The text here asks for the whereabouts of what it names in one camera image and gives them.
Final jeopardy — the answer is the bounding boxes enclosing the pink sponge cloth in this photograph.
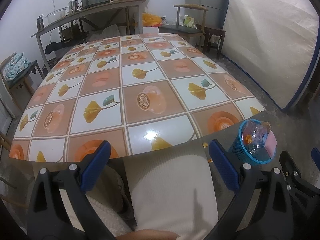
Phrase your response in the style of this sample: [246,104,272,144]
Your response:
[264,131,277,159]

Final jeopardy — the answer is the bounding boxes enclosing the clear plastic basin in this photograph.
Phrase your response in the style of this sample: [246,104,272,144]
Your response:
[46,7,67,24]

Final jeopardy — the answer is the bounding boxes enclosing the steel cups on table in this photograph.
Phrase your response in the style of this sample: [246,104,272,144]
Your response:
[68,0,79,14]

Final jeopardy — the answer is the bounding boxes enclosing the blue mesh trash basket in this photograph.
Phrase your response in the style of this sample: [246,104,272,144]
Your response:
[228,119,277,166]

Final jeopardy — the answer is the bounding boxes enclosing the white mattress blue trim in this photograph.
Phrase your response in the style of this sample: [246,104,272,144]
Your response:
[222,0,319,111]

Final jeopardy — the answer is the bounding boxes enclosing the clear red plastic bags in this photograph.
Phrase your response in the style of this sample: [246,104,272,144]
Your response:
[242,120,271,149]

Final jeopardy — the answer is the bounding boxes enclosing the wooden chair black seat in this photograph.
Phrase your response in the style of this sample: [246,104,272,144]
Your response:
[158,4,209,48]

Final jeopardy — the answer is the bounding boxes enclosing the dark wooden stool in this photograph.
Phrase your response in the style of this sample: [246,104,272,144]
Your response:
[202,26,226,59]

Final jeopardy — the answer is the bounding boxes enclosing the black cloth on shelf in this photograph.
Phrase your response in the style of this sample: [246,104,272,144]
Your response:
[44,38,85,55]

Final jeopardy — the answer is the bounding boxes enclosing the person's left hand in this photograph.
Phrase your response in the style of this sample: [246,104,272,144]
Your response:
[116,230,180,240]

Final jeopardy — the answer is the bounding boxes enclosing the wooden chair with cushion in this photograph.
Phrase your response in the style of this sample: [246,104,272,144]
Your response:
[1,52,44,111]

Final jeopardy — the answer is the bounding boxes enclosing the green plastic bottle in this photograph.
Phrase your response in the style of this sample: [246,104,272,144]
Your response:
[248,143,261,155]

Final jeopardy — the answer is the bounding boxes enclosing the steel thermos bottle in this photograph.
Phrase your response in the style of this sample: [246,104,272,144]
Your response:
[36,15,44,31]

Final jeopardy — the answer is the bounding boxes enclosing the yellow plastic bag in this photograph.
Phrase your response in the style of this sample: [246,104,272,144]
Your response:
[142,12,163,27]

